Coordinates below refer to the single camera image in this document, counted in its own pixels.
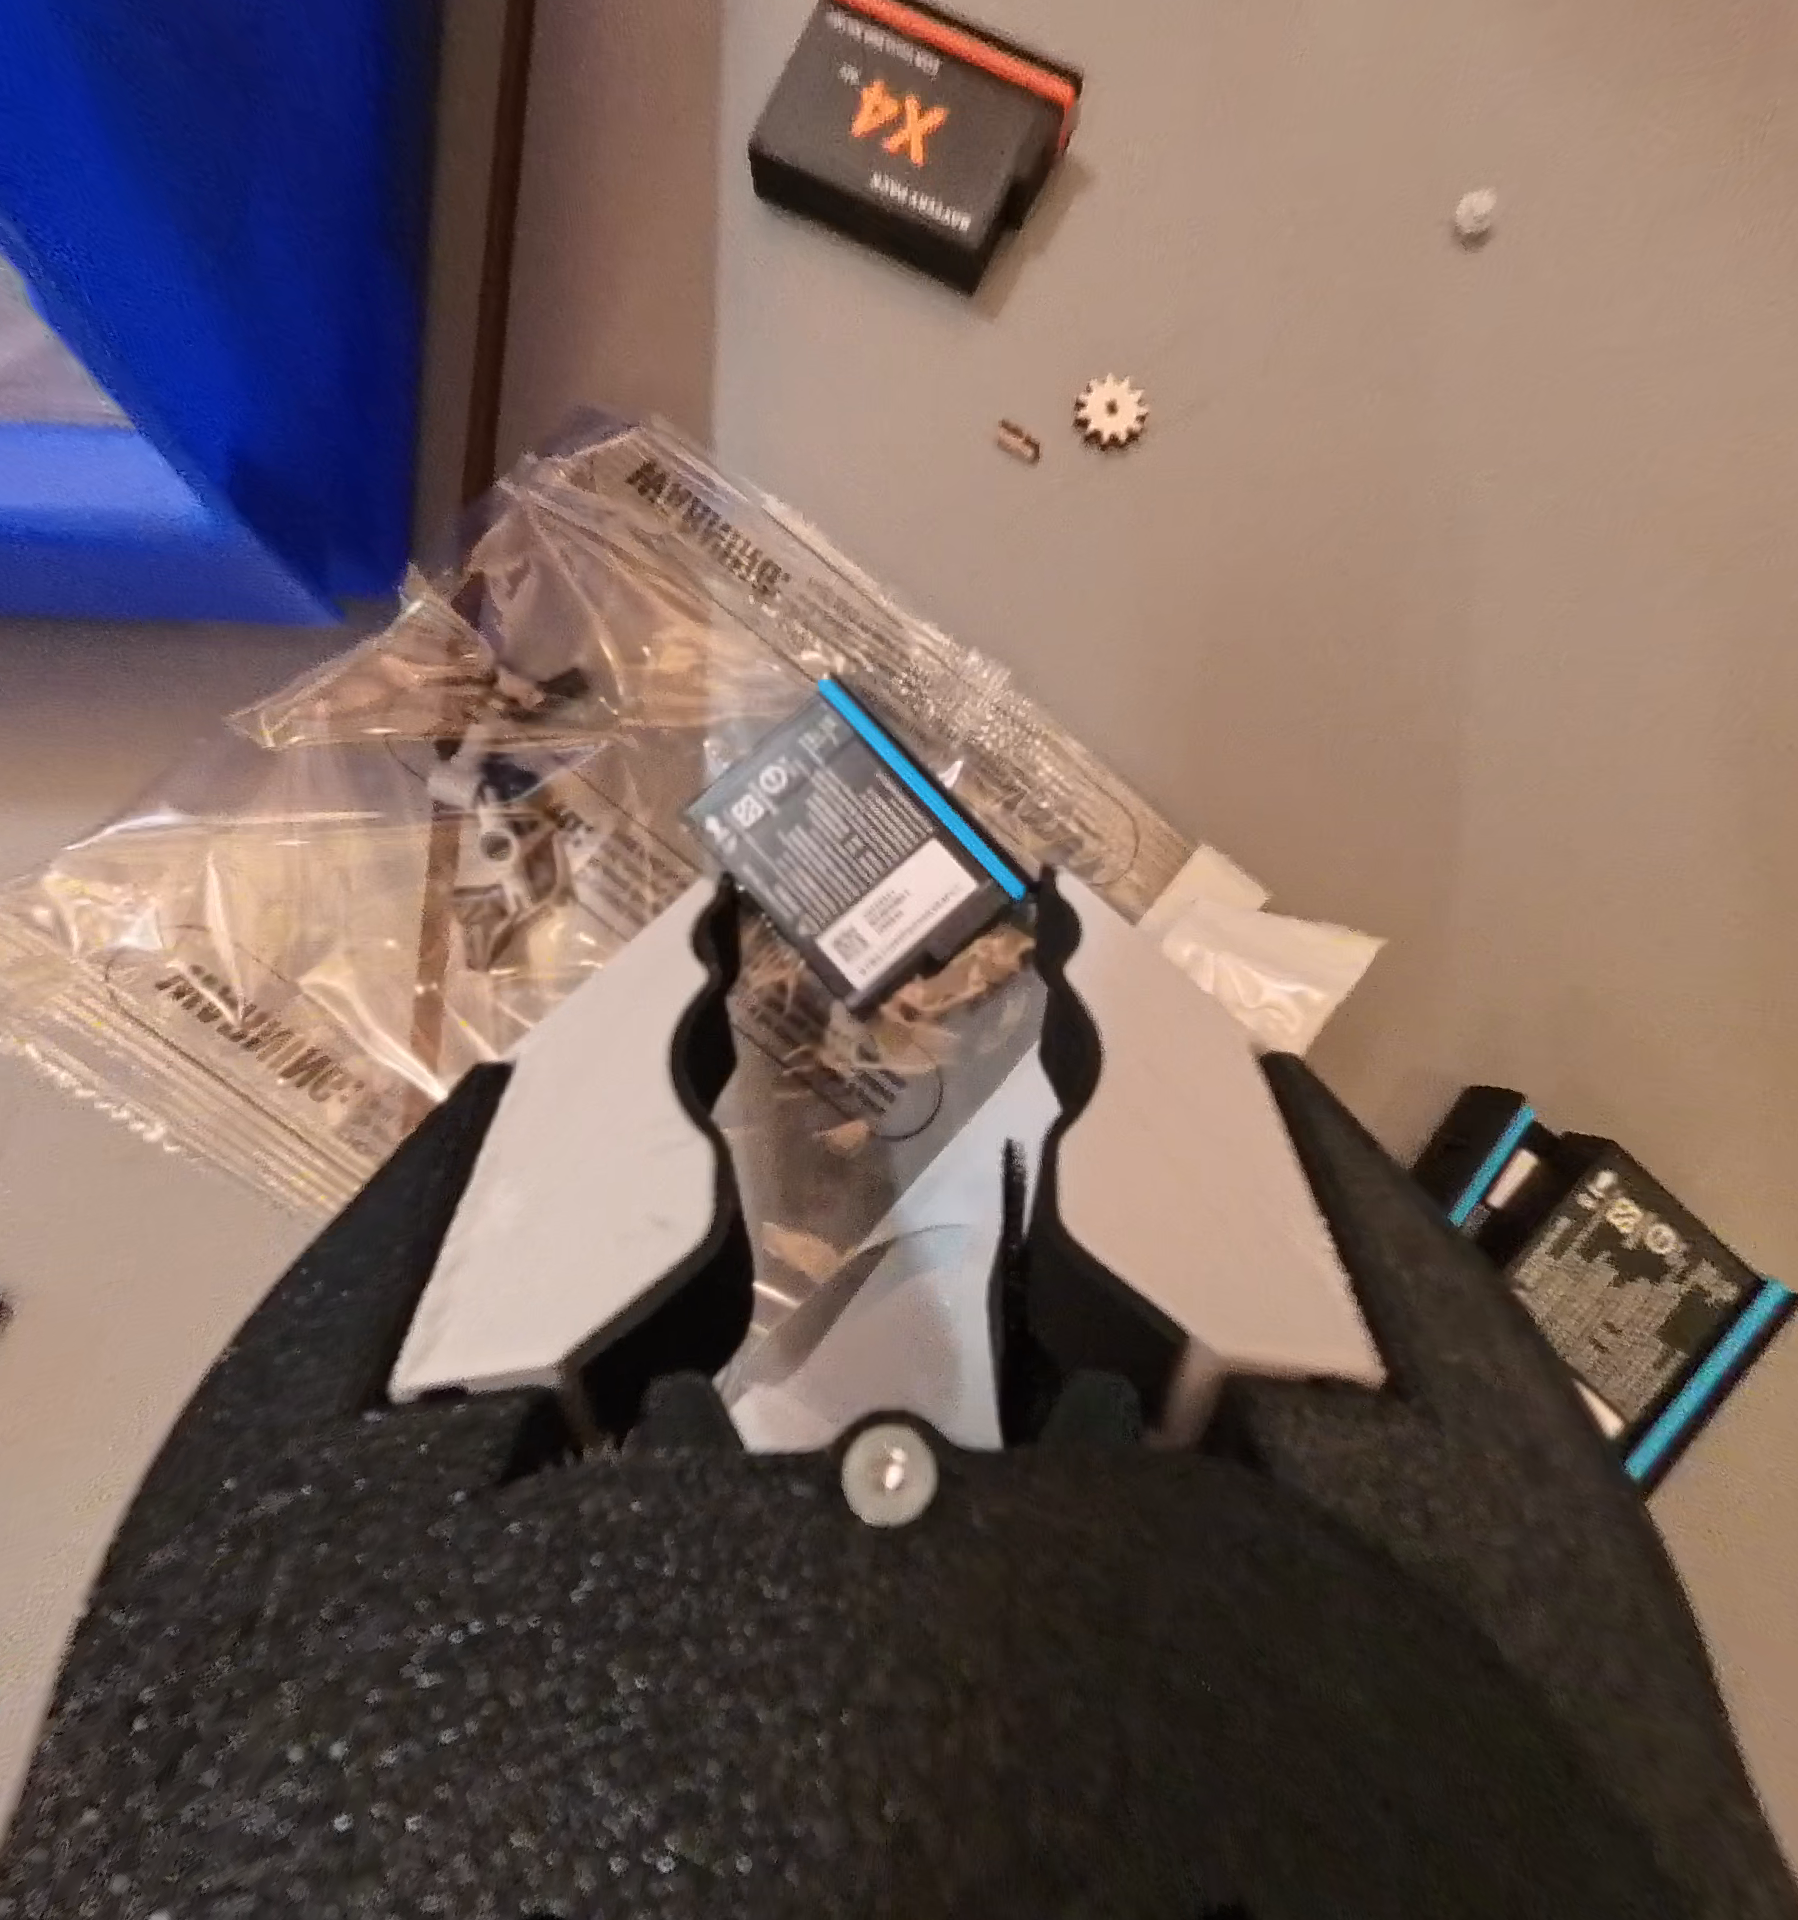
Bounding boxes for black battery pack orange stripe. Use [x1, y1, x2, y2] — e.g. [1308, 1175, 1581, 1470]
[749, 0, 1087, 293]

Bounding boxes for black battery blue stripe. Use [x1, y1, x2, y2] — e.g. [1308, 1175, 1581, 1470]
[684, 675, 1030, 1010]
[1414, 1085, 1589, 1266]
[1498, 1137, 1798, 1490]

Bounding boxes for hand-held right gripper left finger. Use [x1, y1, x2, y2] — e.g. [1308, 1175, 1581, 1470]
[388, 877, 758, 1444]

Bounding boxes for clear bag of toy pieces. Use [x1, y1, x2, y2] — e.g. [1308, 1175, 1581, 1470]
[711, 899, 1058, 1455]

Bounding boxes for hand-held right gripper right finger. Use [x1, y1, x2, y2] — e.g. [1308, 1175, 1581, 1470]
[1002, 866, 1391, 1444]

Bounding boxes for blue plastic bin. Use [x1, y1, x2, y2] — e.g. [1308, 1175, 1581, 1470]
[0, 0, 442, 629]

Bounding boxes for small clear plastic pouch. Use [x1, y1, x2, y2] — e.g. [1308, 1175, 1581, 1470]
[1157, 843, 1391, 1055]

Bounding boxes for crumpled clear bag small parts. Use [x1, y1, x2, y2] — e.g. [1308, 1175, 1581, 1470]
[224, 562, 721, 962]

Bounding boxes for printed clear plastic bag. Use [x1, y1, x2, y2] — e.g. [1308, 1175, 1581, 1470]
[454, 402, 1192, 924]
[0, 780, 721, 1219]

